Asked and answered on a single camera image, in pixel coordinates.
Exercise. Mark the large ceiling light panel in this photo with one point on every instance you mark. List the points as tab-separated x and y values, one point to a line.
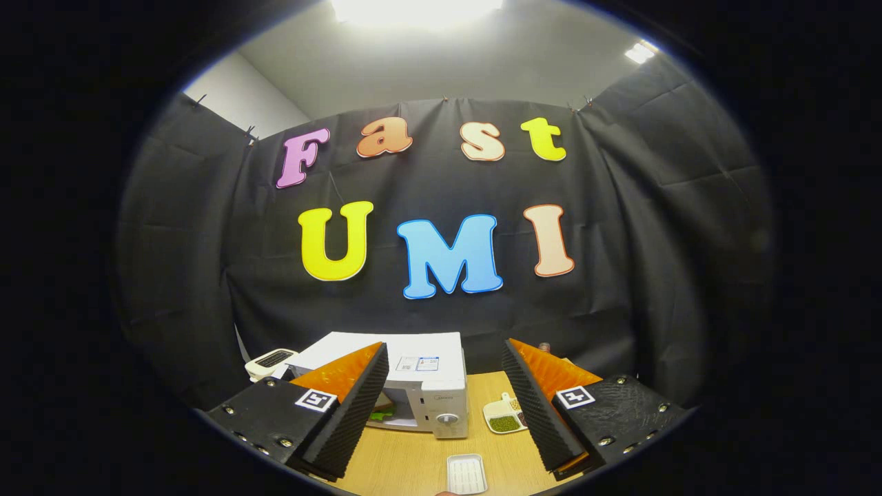
417	10

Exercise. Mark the small white rectangular plate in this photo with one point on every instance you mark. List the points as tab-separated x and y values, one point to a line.
466	474

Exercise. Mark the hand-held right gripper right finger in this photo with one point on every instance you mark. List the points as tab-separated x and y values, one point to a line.
534	406

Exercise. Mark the black backdrop cloth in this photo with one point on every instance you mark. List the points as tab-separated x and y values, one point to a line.
427	317

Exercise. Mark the white microwave oven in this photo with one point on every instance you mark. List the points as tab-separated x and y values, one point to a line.
427	351

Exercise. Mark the white divided dish of beans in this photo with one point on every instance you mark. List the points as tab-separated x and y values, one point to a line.
503	420

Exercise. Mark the small ceiling light panel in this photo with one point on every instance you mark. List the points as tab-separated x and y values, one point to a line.
639	52

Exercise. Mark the white toaster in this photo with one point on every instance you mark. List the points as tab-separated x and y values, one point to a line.
265	365

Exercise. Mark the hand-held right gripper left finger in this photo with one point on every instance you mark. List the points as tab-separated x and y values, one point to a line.
358	406

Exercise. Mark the sandwich with lettuce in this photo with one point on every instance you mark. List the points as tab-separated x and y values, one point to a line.
380	415

